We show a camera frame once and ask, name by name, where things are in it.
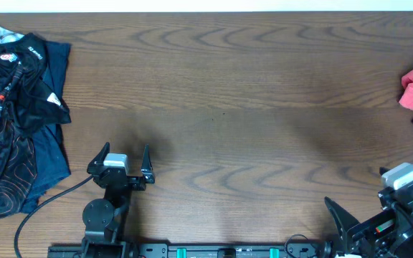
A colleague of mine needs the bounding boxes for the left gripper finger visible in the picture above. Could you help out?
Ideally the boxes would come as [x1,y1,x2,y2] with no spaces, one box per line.
[87,142,110,175]
[141,144,156,184]

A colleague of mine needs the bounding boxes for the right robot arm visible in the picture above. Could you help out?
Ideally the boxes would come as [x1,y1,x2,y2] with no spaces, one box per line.
[324,163,413,258]

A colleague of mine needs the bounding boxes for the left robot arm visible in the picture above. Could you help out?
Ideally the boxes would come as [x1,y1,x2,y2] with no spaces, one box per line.
[80,143,156,258]

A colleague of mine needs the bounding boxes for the black orange patterned shirt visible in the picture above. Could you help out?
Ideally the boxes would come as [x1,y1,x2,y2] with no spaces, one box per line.
[0,27,71,219]

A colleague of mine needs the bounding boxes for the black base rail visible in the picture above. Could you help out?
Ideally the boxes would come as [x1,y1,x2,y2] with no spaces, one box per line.
[47,243,338,258]

